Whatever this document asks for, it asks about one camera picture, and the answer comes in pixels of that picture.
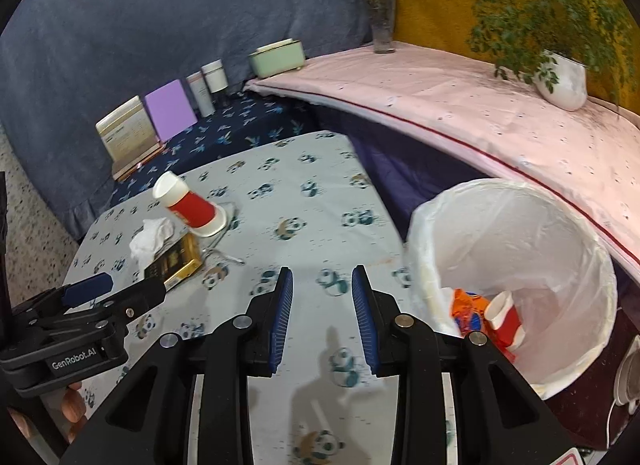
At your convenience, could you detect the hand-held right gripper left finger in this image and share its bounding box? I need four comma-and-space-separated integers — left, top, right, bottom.
60, 266, 296, 465

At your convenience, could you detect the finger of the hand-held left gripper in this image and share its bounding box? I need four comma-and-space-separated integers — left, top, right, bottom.
10, 272, 113, 318
40, 277, 168, 331

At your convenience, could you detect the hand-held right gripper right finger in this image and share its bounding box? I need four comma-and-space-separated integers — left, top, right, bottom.
351, 265, 576, 465

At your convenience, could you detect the black and gold cigarette box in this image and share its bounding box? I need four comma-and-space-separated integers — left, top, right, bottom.
143, 235, 203, 292

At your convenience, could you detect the small white tissue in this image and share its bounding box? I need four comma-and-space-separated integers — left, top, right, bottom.
129, 217, 176, 266

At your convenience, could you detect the red and white paper cup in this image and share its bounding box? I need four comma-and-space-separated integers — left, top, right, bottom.
482, 290, 526, 348
152, 171, 228, 238

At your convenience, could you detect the orange plastic wrapper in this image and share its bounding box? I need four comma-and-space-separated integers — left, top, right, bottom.
450, 287, 493, 341

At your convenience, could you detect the waste bin with white liner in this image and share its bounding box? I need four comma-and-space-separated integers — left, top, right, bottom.
402, 178, 618, 398

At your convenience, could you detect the person's left hand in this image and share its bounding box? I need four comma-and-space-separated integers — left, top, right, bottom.
6, 381, 86, 448

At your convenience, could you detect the panda print tablecloth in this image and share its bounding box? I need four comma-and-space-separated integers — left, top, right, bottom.
62, 130, 451, 465

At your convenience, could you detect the clear plastic film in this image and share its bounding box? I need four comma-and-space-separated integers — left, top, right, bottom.
200, 200, 246, 266

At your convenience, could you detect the dark purple cloth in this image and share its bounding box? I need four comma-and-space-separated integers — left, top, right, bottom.
312, 102, 501, 246

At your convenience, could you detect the beige open box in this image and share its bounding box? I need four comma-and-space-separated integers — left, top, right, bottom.
96, 96, 162, 180

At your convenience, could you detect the purple board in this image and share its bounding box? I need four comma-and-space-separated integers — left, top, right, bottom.
144, 80, 198, 143

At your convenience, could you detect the navy leaf print cloth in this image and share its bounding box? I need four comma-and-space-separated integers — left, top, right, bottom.
110, 92, 321, 206

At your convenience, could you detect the tall grey white bottle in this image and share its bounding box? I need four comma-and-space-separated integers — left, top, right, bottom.
186, 72, 216, 117

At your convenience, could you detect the short white jar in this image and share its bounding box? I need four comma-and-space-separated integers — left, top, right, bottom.
201, 60, 228, 94

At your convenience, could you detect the pink speckled cloth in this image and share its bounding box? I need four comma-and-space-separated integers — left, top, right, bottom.
242, 42, 640, 266

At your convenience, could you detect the pale green tissue box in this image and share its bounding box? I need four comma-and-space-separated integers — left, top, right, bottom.
248, 38, 306, 80

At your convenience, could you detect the white round device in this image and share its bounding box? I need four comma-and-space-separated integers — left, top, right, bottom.
612, 340, 640, 408

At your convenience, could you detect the blue grey bed sheet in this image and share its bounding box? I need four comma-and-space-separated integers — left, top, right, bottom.
0, 0, 396, 241

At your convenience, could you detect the glass vase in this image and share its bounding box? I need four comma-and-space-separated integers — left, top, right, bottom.
369, 0, 397, 54

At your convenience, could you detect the potted plant in white pot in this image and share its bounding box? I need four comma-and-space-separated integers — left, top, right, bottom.
420, 0, 636, 113

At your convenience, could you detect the yellow backdrop cloth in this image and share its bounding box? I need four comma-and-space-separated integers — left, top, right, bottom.
385, 0, 640, 116

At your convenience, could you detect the white cable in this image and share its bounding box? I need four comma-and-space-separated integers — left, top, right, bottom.
605, 397, 622, 451

